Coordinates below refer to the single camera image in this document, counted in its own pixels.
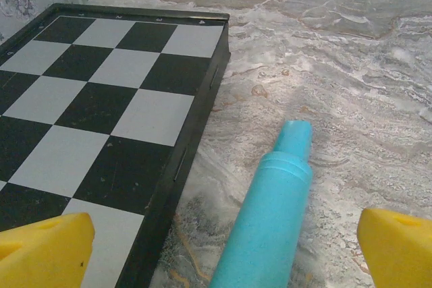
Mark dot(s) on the black and white chessboard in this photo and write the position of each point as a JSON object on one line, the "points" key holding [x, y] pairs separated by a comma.
{"points": [[101, 106]]}

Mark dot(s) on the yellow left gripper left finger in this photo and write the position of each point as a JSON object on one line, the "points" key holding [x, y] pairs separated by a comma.
{"points": [[44, 251]]}

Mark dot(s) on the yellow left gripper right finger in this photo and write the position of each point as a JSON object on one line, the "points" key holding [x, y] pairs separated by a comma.
{"points": [[401, 254]]}

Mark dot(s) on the teal toy microphone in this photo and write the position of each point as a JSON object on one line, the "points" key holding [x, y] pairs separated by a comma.
{"points": [[266, 207]]}

